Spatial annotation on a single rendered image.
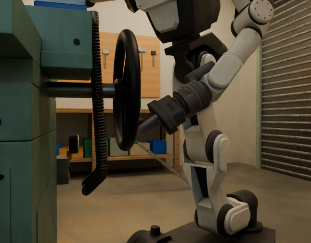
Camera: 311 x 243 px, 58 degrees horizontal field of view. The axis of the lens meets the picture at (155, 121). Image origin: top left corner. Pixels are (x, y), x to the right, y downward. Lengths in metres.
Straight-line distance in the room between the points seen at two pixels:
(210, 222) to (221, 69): 0.76
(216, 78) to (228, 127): 3.99
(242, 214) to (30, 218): 1.08
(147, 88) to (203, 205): 3.05
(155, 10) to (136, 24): 3.23
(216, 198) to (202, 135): 0.30
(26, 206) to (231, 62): 0.61
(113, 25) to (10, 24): 3.93
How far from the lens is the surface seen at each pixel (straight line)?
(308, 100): 3.74
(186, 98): 0.76
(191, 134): 1.20
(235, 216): 1.36
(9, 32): 0.37
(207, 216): 1.34
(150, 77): 4.22
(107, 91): 0.67
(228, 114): 4.76
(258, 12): 0.93
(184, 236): 1.47
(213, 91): 0.80
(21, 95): 0.47
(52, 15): 0.61
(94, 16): 0.64
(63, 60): 0.57
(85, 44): 0.60
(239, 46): 0.89
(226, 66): 0.81
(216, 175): 1.21
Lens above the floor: 0.75
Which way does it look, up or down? 1 degrees down
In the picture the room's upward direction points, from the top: straight up
